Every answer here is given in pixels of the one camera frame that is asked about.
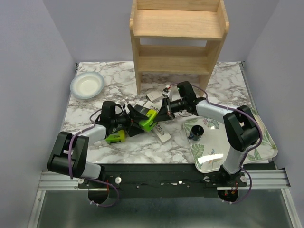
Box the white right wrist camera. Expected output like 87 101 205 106
161 85 173 100

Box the small white H box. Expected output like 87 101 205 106
146 91 163 103

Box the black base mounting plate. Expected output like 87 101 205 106
78 164 249 198

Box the light wooden shelf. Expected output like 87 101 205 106
129 0 229 93

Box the aluminium frame rail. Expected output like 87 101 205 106
28 169 302 228

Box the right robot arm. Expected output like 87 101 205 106
154 81 263 186

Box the white blue-rimmed bowl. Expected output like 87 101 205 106
70 72 105 100

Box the black mug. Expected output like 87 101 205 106
188 125 204 141

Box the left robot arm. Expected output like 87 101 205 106
47 101 149 188

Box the green black Gillette box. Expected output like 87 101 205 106
105 130 126 144

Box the white Harry's box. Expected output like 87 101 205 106
152 123 172 144
143 101 161 114

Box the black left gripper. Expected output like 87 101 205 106
111 104 149 136

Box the floral leaf tray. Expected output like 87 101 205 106
183 108 278 173

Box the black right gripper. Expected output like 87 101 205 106
153 96 186 123

